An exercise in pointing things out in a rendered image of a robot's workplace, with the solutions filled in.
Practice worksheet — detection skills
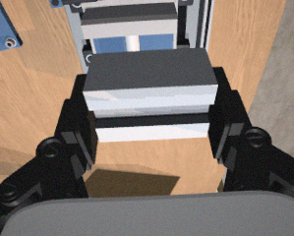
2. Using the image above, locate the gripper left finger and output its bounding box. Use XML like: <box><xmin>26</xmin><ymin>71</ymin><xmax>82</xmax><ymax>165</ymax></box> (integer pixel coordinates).
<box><xmin>0</xmin><ymin>74</ymin><xmax>98</xmax><ymax>234</ymax></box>

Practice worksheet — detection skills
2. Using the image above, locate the grey slotted metal block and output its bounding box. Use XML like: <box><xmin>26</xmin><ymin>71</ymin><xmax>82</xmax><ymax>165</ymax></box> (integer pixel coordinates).
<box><xmin>83</xmin><ymin>47</ymin><xmax>218</xmax><ymax>143</ymax></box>

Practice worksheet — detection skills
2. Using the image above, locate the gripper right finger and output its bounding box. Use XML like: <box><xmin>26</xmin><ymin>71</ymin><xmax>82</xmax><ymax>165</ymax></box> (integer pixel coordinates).
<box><xmin>207</xmin><ymin>67</ymin><xmax>294</xmax><ymax>198</ymax></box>

